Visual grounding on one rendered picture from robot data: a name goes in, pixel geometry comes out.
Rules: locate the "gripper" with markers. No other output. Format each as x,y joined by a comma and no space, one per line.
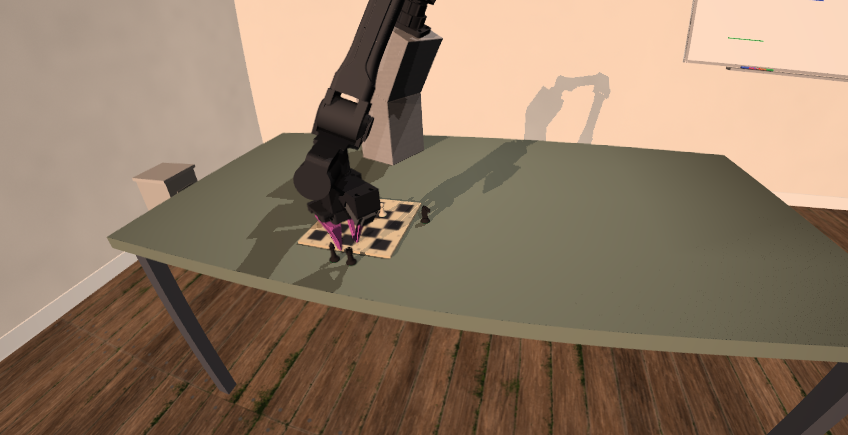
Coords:
333,222

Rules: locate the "tan and black chessboard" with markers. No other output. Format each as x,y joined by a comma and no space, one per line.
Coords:
379,238

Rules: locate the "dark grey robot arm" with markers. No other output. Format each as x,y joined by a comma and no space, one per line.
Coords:
355,77

